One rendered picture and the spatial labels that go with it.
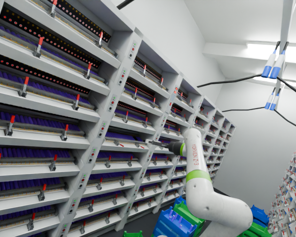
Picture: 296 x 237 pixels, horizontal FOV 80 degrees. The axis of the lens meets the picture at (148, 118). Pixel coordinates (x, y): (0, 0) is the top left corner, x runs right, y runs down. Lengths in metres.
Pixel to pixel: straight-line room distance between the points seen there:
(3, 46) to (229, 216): 1.10
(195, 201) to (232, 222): 0.17
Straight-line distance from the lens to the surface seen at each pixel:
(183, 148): 1.20
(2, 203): 1.23
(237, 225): 0.89
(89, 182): 1.50
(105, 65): 1.31
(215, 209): 0.82
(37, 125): 1.11
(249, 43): 3.57
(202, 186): 0.82
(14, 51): 0.93
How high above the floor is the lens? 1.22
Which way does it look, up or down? 2 degrees down
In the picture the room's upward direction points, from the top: 21 degrees clockwise
